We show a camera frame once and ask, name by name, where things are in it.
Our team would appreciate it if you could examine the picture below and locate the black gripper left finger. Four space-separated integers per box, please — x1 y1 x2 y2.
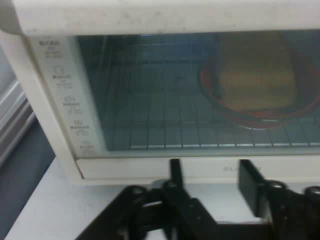
82 158 218 240

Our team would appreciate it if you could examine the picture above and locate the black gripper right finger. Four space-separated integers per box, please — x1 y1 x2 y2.
237 159 320 240

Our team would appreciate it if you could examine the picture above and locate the glass oven door with handle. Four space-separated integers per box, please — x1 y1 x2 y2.
0 0 320 181

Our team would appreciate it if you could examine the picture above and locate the red bowl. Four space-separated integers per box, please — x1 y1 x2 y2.
199 59 320 130

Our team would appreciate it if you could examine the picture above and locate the tan bread slice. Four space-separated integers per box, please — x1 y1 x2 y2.
216 32 298 113

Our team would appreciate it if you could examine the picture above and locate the cream toaster oven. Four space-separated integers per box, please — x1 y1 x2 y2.
0 0 320 187

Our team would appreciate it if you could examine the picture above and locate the metal wire oven rack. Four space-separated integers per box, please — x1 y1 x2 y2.
99 34 320 151

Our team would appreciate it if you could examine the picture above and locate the aluminium frame rail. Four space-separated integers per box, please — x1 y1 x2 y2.
0 79 36 166

